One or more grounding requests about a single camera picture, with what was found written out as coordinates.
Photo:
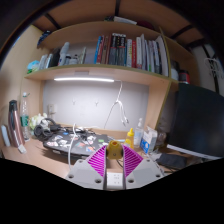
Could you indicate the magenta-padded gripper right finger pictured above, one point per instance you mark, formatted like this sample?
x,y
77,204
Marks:
x,y
133,163

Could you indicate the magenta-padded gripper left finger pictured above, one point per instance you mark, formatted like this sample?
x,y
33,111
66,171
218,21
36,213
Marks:
x,y
95,165

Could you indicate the yellow charger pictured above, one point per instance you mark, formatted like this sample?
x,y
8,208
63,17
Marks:
x,y
114,151

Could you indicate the yellow squeeze bottle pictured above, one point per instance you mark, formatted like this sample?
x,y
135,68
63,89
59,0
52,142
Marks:
x,y
130,140

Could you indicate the blue and white box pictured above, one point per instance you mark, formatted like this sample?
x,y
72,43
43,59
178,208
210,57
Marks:
x,y
148,141

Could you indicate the black laptop with stickers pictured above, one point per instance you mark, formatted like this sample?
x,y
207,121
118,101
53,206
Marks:
x,y
73,143

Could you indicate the black pouch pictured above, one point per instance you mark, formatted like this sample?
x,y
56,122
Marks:
x,y
172,160

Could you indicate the black headphones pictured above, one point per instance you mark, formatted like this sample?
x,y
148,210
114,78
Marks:
x,y
41,130

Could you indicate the black monitor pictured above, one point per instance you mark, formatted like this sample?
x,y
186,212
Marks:
x,y
196,120

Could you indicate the clear green-labelled water bottle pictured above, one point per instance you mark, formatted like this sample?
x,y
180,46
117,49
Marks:
x,y
24,120

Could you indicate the white light bar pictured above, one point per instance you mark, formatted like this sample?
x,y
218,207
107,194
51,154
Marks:
x,y
83,79

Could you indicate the dark red flask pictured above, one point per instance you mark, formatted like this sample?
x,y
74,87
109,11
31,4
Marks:
x,y
16,126

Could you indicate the wooden shelf unit with books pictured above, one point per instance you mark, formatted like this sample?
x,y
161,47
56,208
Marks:
x,y
133,53

